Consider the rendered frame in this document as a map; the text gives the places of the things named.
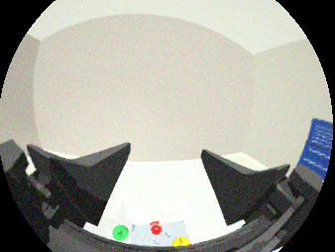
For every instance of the red gear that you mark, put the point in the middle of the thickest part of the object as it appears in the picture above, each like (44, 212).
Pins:
(156, 231)

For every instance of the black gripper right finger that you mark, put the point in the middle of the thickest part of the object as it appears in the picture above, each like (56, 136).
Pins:
(237, 187)

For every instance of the green gear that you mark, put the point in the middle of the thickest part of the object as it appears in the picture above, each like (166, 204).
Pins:
(120, 232)

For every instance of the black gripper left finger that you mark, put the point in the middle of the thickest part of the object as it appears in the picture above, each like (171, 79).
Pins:
(87, 181)

